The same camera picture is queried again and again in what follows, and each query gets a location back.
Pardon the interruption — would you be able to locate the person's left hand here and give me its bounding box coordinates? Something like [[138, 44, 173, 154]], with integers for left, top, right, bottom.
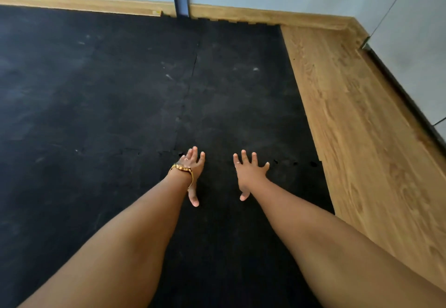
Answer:
[[176, 146, 206, 207]]

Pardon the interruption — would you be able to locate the person's left forearm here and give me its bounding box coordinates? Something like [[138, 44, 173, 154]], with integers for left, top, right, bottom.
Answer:
[[17, 169, 193, 308]]

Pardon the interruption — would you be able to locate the wooden baseboard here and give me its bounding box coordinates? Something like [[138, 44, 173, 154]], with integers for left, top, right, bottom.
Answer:
[[189, 3, 371, 42], [0, 0, 177, 18]]

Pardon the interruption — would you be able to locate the white cabinet door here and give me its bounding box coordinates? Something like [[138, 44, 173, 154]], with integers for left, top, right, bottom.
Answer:
[[358, 0, 446, 125]]

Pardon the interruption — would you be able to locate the person's right forearm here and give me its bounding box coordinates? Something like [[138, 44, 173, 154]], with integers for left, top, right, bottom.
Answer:
[[250, 178, 446, 308]]

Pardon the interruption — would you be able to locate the black cabinet bottom strip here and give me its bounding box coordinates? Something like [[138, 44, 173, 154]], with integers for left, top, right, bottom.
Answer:
[[361, 44, 446, 157]]

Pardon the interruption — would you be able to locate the black interlocking floor mat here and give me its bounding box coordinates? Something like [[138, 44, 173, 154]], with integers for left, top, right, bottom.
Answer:
[[0, 5, 200, 157], [0, 149, 336, 308], [176, 17, 323, 167]]

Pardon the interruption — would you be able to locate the person's right hand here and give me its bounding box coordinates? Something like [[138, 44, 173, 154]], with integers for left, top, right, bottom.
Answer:
[[232, 149, 271, 202]]

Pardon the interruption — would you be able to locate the gold wristwatch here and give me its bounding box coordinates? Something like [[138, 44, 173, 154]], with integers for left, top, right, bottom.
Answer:
[[168, 164, 194, 190]]

